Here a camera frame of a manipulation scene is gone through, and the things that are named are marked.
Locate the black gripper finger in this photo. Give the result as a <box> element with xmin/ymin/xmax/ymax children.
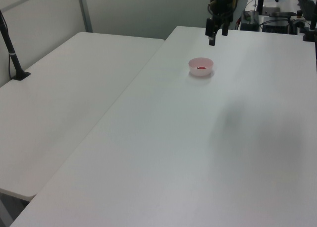
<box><xmin>205</xmin><ymin>17</ymin><xmax>221</xmax><ymax>46</ymax></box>
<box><xmin>221</xmin><ymin>19</ymin><xmax>229</xmax><ymax>37</ymax></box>

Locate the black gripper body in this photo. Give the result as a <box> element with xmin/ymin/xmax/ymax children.
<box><xmin>207</xmin><ymin>0</ymin><xmax>235</xmax><ymax>22</ymax></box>

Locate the pink plastic bowl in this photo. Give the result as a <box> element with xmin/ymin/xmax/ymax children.
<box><xmin>188</xmin><ymin>57</ymin><xmax>214</xmax><ymax>77</ymax></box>

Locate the small black equipment box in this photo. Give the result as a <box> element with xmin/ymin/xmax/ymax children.
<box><xmin>240</xmin><ymin>10</ymin><xmax>260</xmax><ymax>31</ymax></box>

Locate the large black equipment box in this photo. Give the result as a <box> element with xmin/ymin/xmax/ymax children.
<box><xmin>262</xmin><ymin>11</ymin><xmax>291</xmax><ymax>34</ymax></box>

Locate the black clamp with pole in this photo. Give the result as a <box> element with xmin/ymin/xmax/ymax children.
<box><xmin>302</xmin><ymin>4</ymin><xmax>317</xmax><ymax>43</ymax></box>

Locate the black office chair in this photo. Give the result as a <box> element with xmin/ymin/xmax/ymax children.
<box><xmin>298</xmin><ymin>0</ymin><xmax>317</xmax><ymax>21</ymax></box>

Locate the white side table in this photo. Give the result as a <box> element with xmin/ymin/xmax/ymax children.
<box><xmin>0</xmin><ymin>32</ymin><xmax>166</xmax><ymax>201</ymax></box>

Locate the grey metal partition post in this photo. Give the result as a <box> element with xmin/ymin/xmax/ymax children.
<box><xmin>76</xmin><ymin>0</ymin><xmax>94</xmax><ymax>33</ymax></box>

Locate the black camera stand pole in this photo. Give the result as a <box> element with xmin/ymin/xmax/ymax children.
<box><xmin>0</xmin><ymin>9</ymin><xmax>32</xmax><ymax>81</ymax></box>

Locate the black cable on stand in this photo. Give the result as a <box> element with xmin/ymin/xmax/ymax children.
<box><xmin>6</xmin><ymin>52</ymin><xmax>16</xmax><ymax>80</ymax></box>

